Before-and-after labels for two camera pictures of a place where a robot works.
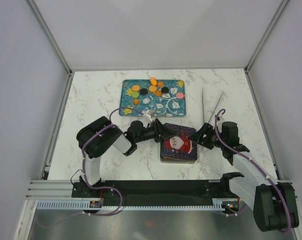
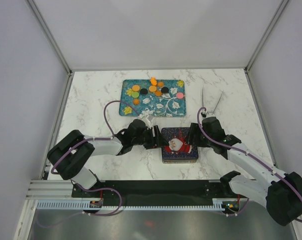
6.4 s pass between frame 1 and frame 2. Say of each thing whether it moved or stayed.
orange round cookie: stayed
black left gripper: moved
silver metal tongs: stayed
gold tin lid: stayed
